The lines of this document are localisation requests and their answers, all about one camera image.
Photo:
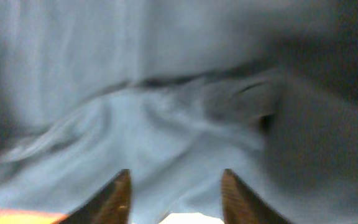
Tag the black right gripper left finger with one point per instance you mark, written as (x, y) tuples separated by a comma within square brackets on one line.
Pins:
[(110, 205)]

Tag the teal blue t-shirt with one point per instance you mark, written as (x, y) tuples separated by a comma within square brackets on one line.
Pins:
[(178, 91)]

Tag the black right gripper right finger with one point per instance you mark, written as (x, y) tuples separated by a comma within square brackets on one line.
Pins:
[(242, 205)]

